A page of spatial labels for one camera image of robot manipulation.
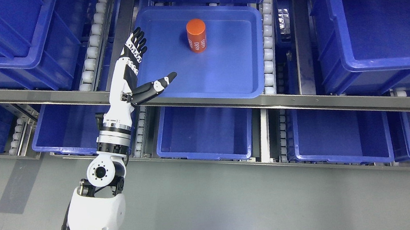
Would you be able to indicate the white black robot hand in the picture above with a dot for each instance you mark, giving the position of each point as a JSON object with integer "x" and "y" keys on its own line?
{"x": 125, "y": 95}

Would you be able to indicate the orange cylindrical capacitor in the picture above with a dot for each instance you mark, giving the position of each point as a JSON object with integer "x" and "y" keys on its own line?
{"x": 196, "y": 35}

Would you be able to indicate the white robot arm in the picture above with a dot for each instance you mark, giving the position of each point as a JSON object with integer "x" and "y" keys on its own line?
{"x": 98, "y": 202}

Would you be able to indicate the white roller track left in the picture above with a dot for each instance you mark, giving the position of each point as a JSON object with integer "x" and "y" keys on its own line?
{"x": 94, "y": 52}

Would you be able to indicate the white roller track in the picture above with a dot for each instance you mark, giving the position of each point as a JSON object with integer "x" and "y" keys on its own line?
{"x": 94, "y": 52}
{"x": 266, "y": 10}

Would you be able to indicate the blue bin upper left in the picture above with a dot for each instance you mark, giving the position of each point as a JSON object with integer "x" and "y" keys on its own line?
{"x": 40, "y": 42}

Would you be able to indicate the shallow blue tray bin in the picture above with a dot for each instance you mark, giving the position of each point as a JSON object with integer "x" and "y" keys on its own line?
{"x": 231, "y": 65}

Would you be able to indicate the blue bin lower centre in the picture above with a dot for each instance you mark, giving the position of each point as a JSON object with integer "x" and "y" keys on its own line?
{"x": 205, "y": 133}

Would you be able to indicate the white roller track right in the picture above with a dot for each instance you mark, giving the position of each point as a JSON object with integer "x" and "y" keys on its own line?
{"x": 266, "y": 10}

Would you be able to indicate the large blue bin upper right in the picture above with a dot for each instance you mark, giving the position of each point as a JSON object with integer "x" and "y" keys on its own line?
{"x": 363, "y": 45}

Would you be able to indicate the metal shelf front rail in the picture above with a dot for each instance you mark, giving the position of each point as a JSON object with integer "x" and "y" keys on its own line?
{"x": 275, "y": 101}

